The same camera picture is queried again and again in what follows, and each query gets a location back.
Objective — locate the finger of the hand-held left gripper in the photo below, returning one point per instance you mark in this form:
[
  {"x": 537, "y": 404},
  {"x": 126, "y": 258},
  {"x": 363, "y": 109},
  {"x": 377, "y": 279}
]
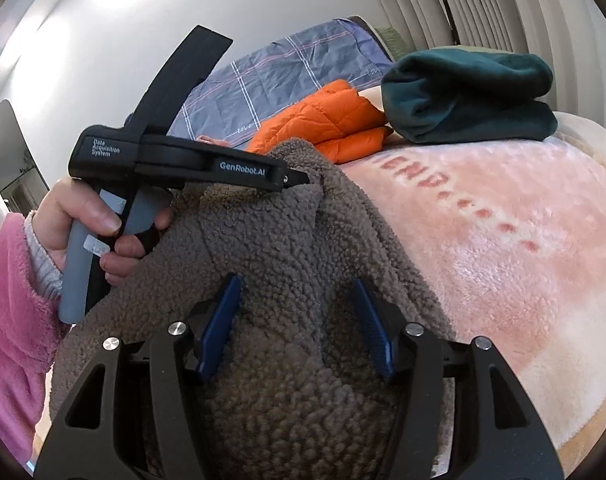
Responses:
[{"x": 298, "y": 178}]

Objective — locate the orange down jacket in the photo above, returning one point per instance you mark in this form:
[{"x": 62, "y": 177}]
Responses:
[{"x": 328, "y": 115}]

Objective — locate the person's left forearm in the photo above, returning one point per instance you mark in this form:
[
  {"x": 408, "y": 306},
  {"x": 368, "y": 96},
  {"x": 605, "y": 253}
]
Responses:
[{"x": 13, "y": 335}]

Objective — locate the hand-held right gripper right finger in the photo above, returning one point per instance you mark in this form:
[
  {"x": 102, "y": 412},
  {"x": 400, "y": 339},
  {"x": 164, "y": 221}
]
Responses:
[{"x": 375, "y": 332}]

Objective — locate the beige pleated curtain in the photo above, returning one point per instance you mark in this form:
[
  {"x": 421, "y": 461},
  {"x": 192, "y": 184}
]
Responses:
[{"x": 483, "y": 0}]

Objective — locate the pink and cream plush blanket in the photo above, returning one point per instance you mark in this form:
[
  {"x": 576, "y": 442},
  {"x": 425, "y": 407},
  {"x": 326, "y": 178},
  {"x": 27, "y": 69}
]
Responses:
[{"x": 483, "y": 235}]

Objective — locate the blue plaid pillow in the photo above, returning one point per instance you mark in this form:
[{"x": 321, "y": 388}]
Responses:
[{"x": 283, "y": 60}]

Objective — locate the dark green fleece garment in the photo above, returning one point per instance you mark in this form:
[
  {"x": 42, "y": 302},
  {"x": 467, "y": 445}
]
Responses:
[{"x": 463, "y": 95}]

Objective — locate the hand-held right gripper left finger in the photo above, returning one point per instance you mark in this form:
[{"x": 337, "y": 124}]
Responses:
[{"x": 220, "y": 330}]

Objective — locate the brown fleece jacket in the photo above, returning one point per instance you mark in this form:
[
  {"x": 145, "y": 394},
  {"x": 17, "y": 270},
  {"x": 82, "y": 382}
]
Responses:
[{"x": 283, "y": 260}]

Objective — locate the person's left hand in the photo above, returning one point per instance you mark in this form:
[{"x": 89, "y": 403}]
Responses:
[{"x": 73, "y": 215}]

